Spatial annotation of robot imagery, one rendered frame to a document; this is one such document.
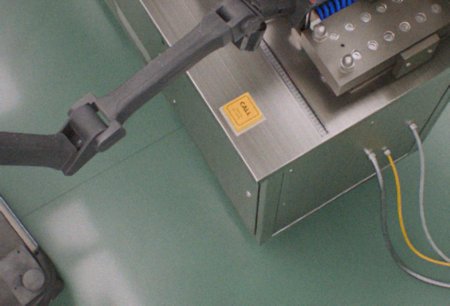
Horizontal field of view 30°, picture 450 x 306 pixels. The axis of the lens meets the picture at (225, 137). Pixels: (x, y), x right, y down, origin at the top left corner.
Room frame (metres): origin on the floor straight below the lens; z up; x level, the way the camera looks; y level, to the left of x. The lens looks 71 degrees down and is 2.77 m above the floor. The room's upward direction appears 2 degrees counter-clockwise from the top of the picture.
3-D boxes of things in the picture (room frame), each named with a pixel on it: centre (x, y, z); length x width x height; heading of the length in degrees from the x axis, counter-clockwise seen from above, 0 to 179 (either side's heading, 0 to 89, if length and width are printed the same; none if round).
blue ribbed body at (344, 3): (0.95, -0.32, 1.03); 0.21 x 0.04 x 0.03; 119
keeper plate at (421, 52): (0.81, -0.46, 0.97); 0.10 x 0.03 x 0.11; 119
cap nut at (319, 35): (0.85, -0.23, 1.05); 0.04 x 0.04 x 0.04
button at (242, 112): (0.71, -0.04, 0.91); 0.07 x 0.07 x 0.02; 29
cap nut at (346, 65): (0.77, -0.28, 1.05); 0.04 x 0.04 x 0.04
